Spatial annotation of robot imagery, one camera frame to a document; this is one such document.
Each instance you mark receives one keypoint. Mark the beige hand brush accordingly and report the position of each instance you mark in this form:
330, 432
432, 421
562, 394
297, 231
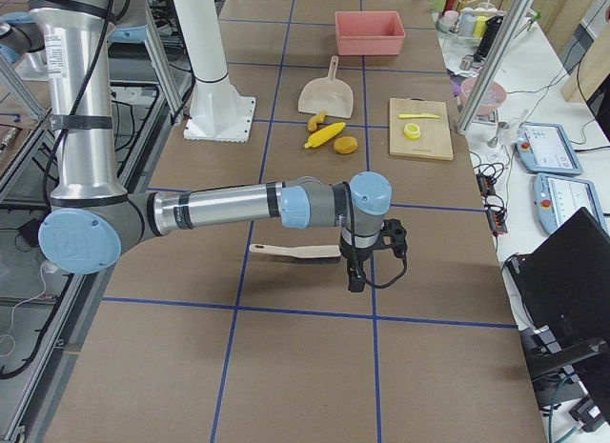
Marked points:
307, 253

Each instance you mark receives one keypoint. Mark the black laptop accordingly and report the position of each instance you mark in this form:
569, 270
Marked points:
564, 283

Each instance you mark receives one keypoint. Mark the beige plastic dustpan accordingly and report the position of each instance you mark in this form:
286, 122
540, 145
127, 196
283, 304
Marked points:
328, 94

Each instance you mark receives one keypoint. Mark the tan toy ginger root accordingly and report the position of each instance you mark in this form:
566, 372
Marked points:
315, 121

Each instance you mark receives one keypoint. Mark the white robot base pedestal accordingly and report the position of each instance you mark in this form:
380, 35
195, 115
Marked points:
217, 111

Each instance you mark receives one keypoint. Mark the brown toy potato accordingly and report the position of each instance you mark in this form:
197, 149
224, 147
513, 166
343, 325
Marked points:
345, 145

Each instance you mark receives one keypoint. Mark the upper teach pendant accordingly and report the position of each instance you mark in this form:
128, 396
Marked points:
546, 148

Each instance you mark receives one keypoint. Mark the black bottle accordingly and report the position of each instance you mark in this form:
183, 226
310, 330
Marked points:
492, 26

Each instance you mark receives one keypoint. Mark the yellow toy corn cob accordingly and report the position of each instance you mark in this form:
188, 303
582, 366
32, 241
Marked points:
320, 137

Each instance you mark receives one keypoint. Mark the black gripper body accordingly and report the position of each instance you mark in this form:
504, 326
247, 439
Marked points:
357, 257

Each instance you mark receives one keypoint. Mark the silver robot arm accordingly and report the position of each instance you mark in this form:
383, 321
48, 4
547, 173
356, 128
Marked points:
23, 46
94, 219

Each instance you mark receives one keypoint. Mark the yellow lemon slices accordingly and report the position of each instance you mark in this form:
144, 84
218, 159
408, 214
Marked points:
412, 131

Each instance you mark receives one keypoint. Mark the pink plastic bin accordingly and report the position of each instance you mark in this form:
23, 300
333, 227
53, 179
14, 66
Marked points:
368, 32

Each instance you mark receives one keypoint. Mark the lower teach pendant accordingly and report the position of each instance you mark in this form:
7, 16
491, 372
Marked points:
557, 198

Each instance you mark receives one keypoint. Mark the teach pendant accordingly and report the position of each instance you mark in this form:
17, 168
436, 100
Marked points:
557, 198
546, 148

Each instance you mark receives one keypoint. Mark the wooden cutting board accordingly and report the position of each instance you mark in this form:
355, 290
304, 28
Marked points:
435, 140

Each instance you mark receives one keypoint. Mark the yellow plastic knife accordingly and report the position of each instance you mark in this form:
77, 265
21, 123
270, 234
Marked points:
424, 115

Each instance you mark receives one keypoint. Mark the pink bowl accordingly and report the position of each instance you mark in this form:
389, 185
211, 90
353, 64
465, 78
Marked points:
491, 100

